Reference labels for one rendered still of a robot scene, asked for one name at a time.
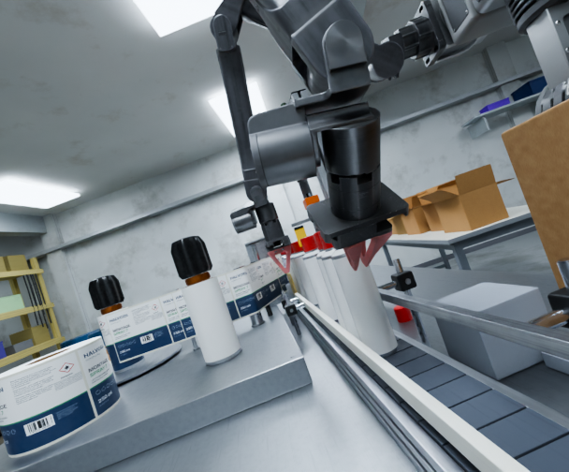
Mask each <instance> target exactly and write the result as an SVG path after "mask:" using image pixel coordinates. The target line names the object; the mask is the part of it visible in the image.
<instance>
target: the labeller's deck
mask: <svg viewBox="0 0 569 472"><path fill-rule="evenodd" d="M260 312H261V315H262V317H263V320H265V321H266V322H265V323H264V324H262V325H260V326H257V327H254V328H252V327H251V325H252V322H251V320H250V318H249V317H245V318H242V319H240V320H237V321H235V322H233V325H234V328H235V331H236V334H237V336H238V339H239V342H240V345H241V352H240V353H239V354H238V355H237V356H235V357H234V358H232V359H230V360H228V361H225V362H222V363H219V364H216V365H211V366H209V365H206V363H205V360H204V357H203V354H202V351H201V348H200V349H199V350H196V351H194V350H193V349H194V346H193V343H192V340H191V339H188V340H185V341H182V342H180V343H177V344H181V346H182V347H181V349H180V350H179V351H178V352H177V353H176V354H175V355H173V356H172V357H170V358H169V359H167V360H166V361H164V362H162V363H160V364H159V365H157V366H155V367H154V368H152V369H150V370H149V371H147V372H145V373H143V374H141V375H139V376H135V377H133V378H131V379H129V380H127V381H125V382H123V383H121V384H118V385H117V386H118V389H119V392H120V395H121V400H120V401H119V403H118V404H117V405H116V406H115V407H114V408H112V409H111V410H110V411H109V412H107V413H106V414H105V415H103V416H102V417H100V418H99V419H98V420H96V421H94V422H92V423H91V424H89V425H88V426H86V427H84V428H83V429H81V430H79V431H77V432H76V433H75V434H73V435H70V436H68V437H66V438H64V439H62V440H60V441H58V442H56V443H54V444H52V445H50V446H48V447H46V448H44V449H42V450H38V451H35V452H33V453H30V454H27V455H23V456H20V457H14V458H11V457H9V456H8V454H7V448H6V445H5V442H4V443H3V444H2V445H0V472H94V471H96V470H98V469H100V468H103V467H105V466H108V465H112V464H114V463H117V462H119V461H122V460H123V459H125V458H128V457H130V456H133V455H135V454H138V453H140V452H143V451H145V450H148V449H150V448H153V447H155V446H158V445H160V444H163V443H165V442H168V441H169V440H171V439H174V438H176V437H179V436H181V435H185V434H188V433H190V432H193V431H195V430H196V429H199V428H201V427H204V426H206V425H209V424H211V423H214V422H216V421H218V420H221V419H224V418H226V417H229V416H231V415H234V414H236V413H239V412H241V411H243V410H245V409H247V408H250V407H252V406H256V405H259V404H261V403H264V402H266V401H268V400H270V399H272V398H275V397H277V396H280V395H282V394H285V393H287V392H289V391H292V390H295V389H297V388H300V387H302V386H305V385H307V384H310V383H312V378H311V376H310V373H309V370H308V367H307V364H306V361H305V359H304V357H303V355H302V353H301V351H300V349H299V346H298V344H297V342H296V340H295V338H294V336H293V334H292V333H291V331H290V330H289V328H288V326H287V324H286V322H285V319H284V317H283V315H282V313H281V311H280V309H279V307H278V305H277V304H276V305H273V306H272V307H271V312H272V313H273V315H272V316H270V317H268V313H267V311H266V308H263V309H262V310H261V311H260Z"/></svg>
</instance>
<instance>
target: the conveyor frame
mask: <svg viewBox="0 0 569 472"><path fill-rule="evenodd" d="M297 311H298V313H297V315H298V317H299V318H300V319H301V321H302V322H303V323H304V325H305V326H306V327H307V328H308V330H309V331H310V332H311V334H312V335H313V336H314V338H315V339H316V340H317V342H318V343H319V344H320V345H321V347H322V348H323V349H324V350H325V351H326V352H327V353H328V355H329V356H330V358H331V359H332V360H333V361H334V363H335V364H336V365H337V367H338V368H339V369H340V370H341V372H342V373H343V375H344V376H345V377H346V378H347V380H348V381H349V382H350V384H351V385H352V386H353V387H354V389H355V390H356V391H357V393H358V394H359V395H360V397H361V398H362V399H363V401H364V402H365V403H366V404H367V406H368V407H369V408H370V410H371V411H372V412H373V414H374V415H375V416H376V418H377V419H378V420H379V421H380V422H381V423H382V424H383V426H384V427H385V428H386V429H387V431H388V432H389V434H390V435H391V436H392V437H393V439H394V440H395V441H396V443H397V444H398V445H399V446H400V448H401V449H402V451H403V452H404V453H405V454H406V456H407V457H408V458H409V460H410V461H411V462H412V463H413V465H414V466H415V467H416V469H417V470H418V471H419V472H465V471H464V470H463V469H462V468H461V467H460V466H459V465H458V464H457V463H456V462H455V461H454V460H453V459H452V458H451V457H450V456H449V455H448V454H447V453H446V452H445V451H444V450H443V449H442V448H441V447H440V446H439V445H438V444H437V443H436V442H435V441H434V440H433V439H432V438H431V437H430V436H429V435H428V434H427V433H426V432H425V431H424V430H423V429H422V428H421V427H420V426H419V425H418V424H417V423H416V422H415V421H414V420H413V419H412V418H411V417H410V416H409V415H408V414H407V413H406V412H405V411H404V410H403V409H402V408H401V407H400V406H399V405H398V404H397V403H396V402H395V401H394V400H393V399H392V398H391V397H390V396H389V395H388V394H387V393H386V392H385V391H384V390H383V389H382V388H381V387H380V386H379V385H378V384H377V383H376V382H375V381H374V380H373V379H372V378H371V377H370V376H369V375H368V374H367V373H366V372H365V371H364V370H363V369H362V368H361V367H360V366H359V365H358V364H357V363H356V362H355V361H354V360H353V359H352V358H351V357H350V356H349V355H348V354H347V353H346V352H345V351H344V350H343V349H342V348H341V347H340V346H339V345H338V344H337V343H336V342H335V341H334V339H333V338H332V337H331V336H330V335H329V334H328V333H327V332H326V331H325V330H324V329H323V328H322V327H321V326H320V325H319V324H318V323H317V322H316V321H315V320H314V319H313V318H312V317H311V316H310V315H309V314H308V313H307V312H306V311H305V310H304V309H303V308H300V309H298V310H297ZM392 330H393V332H394V334H395V335H396V336H398V337H399V338H401V339H402V340H404V341H406V342H408V343H409V344H411V345H413V346H415V347H418V348H420V349H421V350H423V351H425V352H427V353H428V354H431V355H432V356H433V357H435V358H437V359H439V360H441V361H443V362H445V363H447V364H449V365H451V366H453V367H455V368H456V369H458V370H460V371H462V372H463V373H465V374H466V375H468V376H471V377H473V378H475V379H477V380H478V381H480V382H482V383H484V384H486V385H488V386H490V387H491V388H492V389H493V390H496V391H499V392H501V393H502V394H504V395H506V396H508V397H510V398H512V399H513V400H515V401H517V402H519V403H521V404H523V405H525V406H526V407H527V408H530V409H532V410H534V411H535V412H537V413H539V414H541V415H543V416H545V417H547V418H548V419H550V420H553V421H555V422H557V423H558V424H559V425H561V426H563V427H565V428H567V429H569V417H567V416H565V415H563V414H562V413H560V412H558V411H556V410H554V409H552V408H550V407H548V406H545V405H543V404H541V403H539V402H537V401H535V400H534V399H532V398H530V397H528V396H526V395H524V394H522V393H520V392H518V391H515V390H513V389H511V388H509V387H507V386H505V385H504V384H502V383H500V382H498V381H496V380H494V379H492V378H490V377H488V376H485V375H483V374H481V373H479V372H477V371H475V370H474V369H472V368H470V367H468V366H466V365H464V364H462V363H460V362H458V361H455V360H453V359H451V358H449V357H447V356H446V355H444V354H442V353H440V352H438V351H436V350H434V349H432V348H430V347H427V346H425V345H423V344H421V343H419V342H417V341H416V340H414V339H412V338H410V337H408V336H406V335H405V334H403V333H401V332H398V331H396V330H394V329H392Z"/></svg>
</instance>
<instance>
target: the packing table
mask: <svg viewBox="0 0 569 472"><path fill-rule="evenodd" d="M506 210H507V212H508V215H509V217H508V218H505V219H503V220H501V221H498V222H495V223H492V224H489V225H487V226H484V227H482V228H479V229H475V230H471V231H461V232H451V233H445V232H444V231H428V232H425V233H422V234H415V235H408V234H402V235H398V234H394V235H392V236H391V237H390V238H389V239H388V240H387V242H386V243H385V244H384V245H383V246H382V247H383V250H384V253H385V255H386V258H387V263H388V265H389V266H394V265H393V262H392V259H391V256H390V254H389V252H388V249H387V245H397V246H409V247H420V248H432V249H439V252H440V255H441V257H442V260H443V263H444V264H441V265H438V266H435V267H432V268H435V269H441V268H444V267H445V268H446V269H451V267H450V264H449V262H448V259H447V256H446V253H445V250H452V251H453V254H454V256H455V259H456V262H457V264H458V266H459V269H460V270H471V268H470V265H469V262H468V260H467V258H466V255H465V253H464V250H463V248H465V247H468V246H471V245H474V244H477V243H482V242H484V241H487V240H490V239H493V238H496V237H499V236H502V235H504V234H507V233H510V232H513V231H516V230H519V229H524V228H527V227H529V226H532V225H534V222H533V218H532V216H531V213H530V210H529V208H528V205H523V206H517V207H511V208H506Z"/></svg>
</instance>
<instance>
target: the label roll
mask: <svg viewBox="0 0 569 472"><path fill-rule="evenodd" d="M120 400H121V395H120V392H119V389H118V386H117V383H116V380H115V377H114V374H113V372H112V369H111V366H110V362H109V357H108V354H107V351H106V349H105V346H104V343H103V340H102V337H101V336H97V337H95V338H91V339H88V340H85V341H82V342H80V343H77V344H75V345H72V346H69V347H65V348H62V349H60V350H57V351H54V352H52V353H50V354H48V355H45V356H43V357H40V358H38V359H35V360H33V361H29V362H27V363H25V364H22V365H20V366H18V367H15V368H13V369H11V370H8V371H6V372H4V373H2V374H0V430H1V433H2V436H3V439H4V442H5V445H6V448H7V454H8V456H9V457H11V458H14V457H20V456H23V455H27V454H30V453H33V452H35V451H38V450H42V449H44V448H46V447H48V446H50V445H52V444H54V443H56V442H58V441H60V440H62V439H64V438H66V437H68V436H70V435H73V434H75V433H76V432H77V431H79V430H81V429H83V428H84V427H86V426H88V425H89V424H91V423H92V422H94V421H96V420H98V419H99V418H100V417H102V416H103V415H105V414H106V413H107V412H109V411H110V410H111V409H112V408H114V407H115V406H116V405H117V404H118V403H119V401H120Z"/></svg>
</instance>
